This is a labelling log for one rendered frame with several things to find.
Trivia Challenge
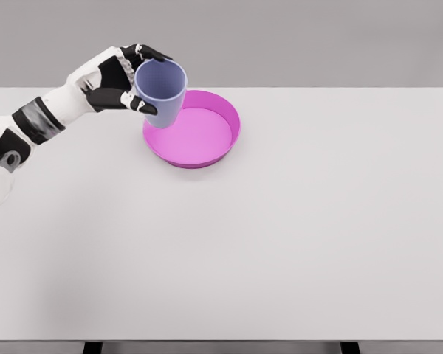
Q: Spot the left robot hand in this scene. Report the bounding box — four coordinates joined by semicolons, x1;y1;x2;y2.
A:
66;43;174;117

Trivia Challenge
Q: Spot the lavender blue cup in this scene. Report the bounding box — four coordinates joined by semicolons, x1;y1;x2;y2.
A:
134;58;188;130

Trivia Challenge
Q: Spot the pink round plate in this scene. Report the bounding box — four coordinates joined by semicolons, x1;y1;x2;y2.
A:
142;89;241;170

